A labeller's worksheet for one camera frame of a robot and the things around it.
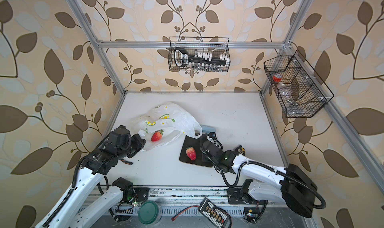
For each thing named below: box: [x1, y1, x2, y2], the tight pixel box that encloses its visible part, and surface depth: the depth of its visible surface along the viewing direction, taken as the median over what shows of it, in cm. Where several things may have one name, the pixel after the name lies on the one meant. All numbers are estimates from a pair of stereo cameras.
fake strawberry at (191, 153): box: [185, 147, 197, 161], surface depth 86 cm
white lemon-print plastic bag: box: [132, 102, 203, 152], surface depth 91 cm
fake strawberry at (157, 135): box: [151, 129, 164, 142], surface depth 95 cm
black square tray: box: [179, 135, 213, 168], surface depth 88 cm
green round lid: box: [138, 200, 160, 225], surface depth 63 cm
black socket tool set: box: [174, 47, 230, 67], surface depth 84 cm
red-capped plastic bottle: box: [272, 73, 282, 83], surface depth 89 cm
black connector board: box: [197, 197, 231, 228], surface depth 70 cm
